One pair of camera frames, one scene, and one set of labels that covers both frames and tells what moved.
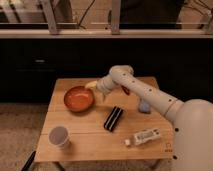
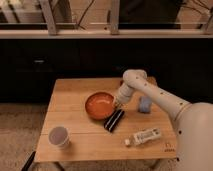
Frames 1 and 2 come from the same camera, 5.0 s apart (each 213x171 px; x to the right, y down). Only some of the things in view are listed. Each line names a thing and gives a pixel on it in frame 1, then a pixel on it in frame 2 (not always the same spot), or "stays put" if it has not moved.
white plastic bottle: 145,136 stays put
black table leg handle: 29,162 stays put
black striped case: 113,118 stays put
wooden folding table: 81,125 stays put
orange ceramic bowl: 79,99 -> 100,105
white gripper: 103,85 -> 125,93
